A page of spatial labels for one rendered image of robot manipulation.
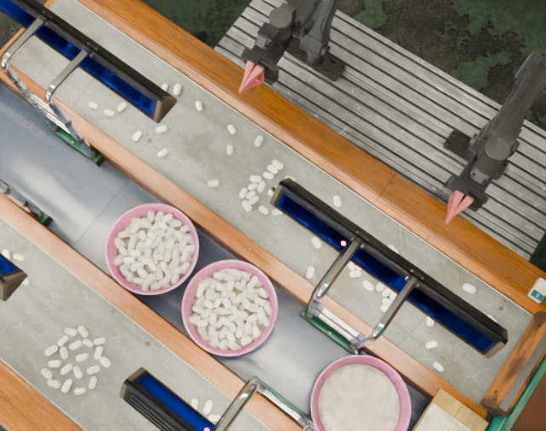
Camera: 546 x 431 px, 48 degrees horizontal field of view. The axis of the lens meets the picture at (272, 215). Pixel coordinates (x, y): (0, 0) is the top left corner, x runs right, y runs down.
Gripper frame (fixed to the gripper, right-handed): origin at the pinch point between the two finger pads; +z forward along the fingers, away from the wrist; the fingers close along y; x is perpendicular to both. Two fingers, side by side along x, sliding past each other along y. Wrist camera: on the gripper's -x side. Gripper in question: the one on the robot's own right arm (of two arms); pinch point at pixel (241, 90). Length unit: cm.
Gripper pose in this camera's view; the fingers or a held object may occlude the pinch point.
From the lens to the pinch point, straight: 158.1
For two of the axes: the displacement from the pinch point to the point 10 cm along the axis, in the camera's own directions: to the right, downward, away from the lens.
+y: 8.3, 5.4, -1.6
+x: 0.2, 2.5, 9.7
